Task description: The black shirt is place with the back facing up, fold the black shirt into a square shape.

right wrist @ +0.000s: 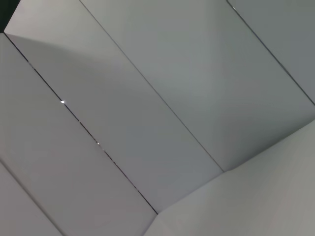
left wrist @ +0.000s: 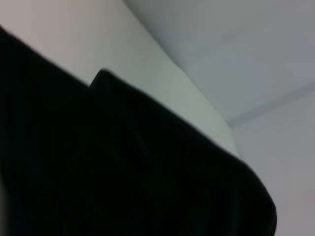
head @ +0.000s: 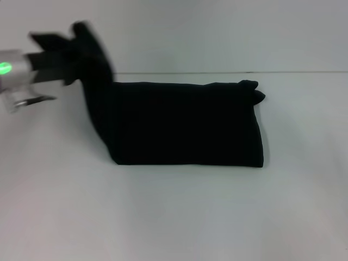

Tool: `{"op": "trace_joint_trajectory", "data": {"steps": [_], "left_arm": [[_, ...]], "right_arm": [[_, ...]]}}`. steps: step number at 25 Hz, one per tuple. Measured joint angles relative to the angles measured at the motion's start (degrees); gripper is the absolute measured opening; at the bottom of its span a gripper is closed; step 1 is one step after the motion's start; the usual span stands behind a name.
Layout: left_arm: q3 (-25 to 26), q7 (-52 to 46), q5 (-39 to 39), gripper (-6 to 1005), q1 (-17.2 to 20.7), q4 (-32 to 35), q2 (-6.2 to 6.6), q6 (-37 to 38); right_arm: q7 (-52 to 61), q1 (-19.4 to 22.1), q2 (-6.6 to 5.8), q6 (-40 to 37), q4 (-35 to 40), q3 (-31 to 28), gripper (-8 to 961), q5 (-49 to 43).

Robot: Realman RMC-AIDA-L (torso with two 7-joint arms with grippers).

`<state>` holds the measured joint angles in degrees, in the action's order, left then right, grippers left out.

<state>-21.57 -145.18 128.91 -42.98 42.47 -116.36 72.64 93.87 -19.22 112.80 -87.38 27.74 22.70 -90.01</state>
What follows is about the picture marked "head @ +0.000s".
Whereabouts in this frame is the black t-shirt with FREE print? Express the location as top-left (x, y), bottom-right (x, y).
top-left (28, 20), bottom-right (267, 168)

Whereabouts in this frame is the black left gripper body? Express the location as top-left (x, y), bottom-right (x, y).
top-left (24, 51), bottom-right (72, 87)

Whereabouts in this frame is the left gripper cable with plug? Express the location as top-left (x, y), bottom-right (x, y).
top-left (13, 95), bottom-right (58, 107)

